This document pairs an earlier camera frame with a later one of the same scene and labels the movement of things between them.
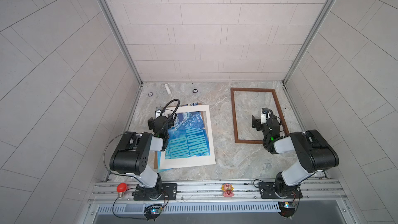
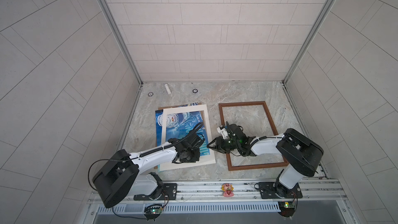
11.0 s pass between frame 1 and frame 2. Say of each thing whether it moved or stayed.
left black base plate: stayed
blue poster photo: stayed
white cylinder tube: stayed
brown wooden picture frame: moved
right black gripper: moved
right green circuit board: stayed
